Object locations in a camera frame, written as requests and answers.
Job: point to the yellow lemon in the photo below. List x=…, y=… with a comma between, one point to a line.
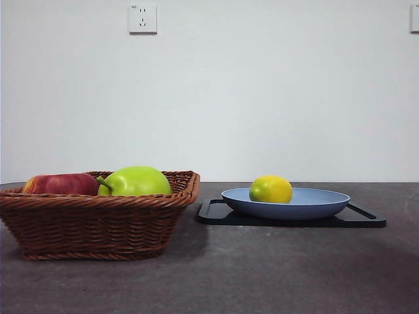
x=271, y=189

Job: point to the blue plate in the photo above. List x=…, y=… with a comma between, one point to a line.
x=311, y=204

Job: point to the brown wicker basket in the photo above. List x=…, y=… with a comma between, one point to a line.
x=98, y=225

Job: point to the black tray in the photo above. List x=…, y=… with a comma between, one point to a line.
x=212, y=216

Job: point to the green apple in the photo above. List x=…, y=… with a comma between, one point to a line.
x=137, y=181

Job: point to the red apple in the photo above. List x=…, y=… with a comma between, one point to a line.
x=62, y=184

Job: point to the white wall socket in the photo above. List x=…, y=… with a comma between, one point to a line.
x=143, y=19

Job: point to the white wall plate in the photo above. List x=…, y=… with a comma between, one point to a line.
x=415, y=19

